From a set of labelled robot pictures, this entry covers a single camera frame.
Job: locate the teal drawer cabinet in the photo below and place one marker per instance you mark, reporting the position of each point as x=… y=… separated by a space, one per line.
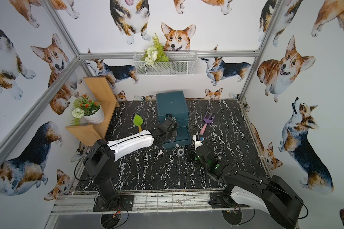
x=173 y=105

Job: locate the white wire basket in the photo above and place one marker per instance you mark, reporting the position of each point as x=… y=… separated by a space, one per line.
x=179 y=63

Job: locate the green white artificial plant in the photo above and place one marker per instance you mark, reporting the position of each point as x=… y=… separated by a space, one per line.
x=155 y=53

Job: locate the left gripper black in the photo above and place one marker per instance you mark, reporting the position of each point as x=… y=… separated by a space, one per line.
x=170 y=126

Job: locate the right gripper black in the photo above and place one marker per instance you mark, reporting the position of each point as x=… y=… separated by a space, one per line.
x=193 y=155

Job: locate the purple pink garden fork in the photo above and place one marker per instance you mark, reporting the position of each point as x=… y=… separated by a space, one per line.
x=208 y=119

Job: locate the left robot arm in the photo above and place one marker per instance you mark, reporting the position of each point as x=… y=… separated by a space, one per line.
x=101 y=158

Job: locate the clear tape roll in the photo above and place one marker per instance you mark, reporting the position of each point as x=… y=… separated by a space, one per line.
x=180 y=152

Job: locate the green trowel yellow handle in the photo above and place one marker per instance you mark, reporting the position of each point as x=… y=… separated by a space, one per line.
x=138 y=121

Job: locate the white flower pot plant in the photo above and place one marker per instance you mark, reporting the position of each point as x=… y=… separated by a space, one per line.
x=88 y=109

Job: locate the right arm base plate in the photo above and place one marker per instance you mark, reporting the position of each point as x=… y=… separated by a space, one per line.
x=221 y=200

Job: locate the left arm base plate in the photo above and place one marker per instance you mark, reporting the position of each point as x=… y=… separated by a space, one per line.
x=123 y=202

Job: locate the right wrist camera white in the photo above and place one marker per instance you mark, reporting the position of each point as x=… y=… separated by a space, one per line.
x=197 y=141

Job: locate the wooden shelf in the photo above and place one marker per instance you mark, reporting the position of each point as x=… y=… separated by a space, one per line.
x=88 y=133

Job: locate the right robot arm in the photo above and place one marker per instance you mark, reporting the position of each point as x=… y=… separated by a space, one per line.
x=270 y=195

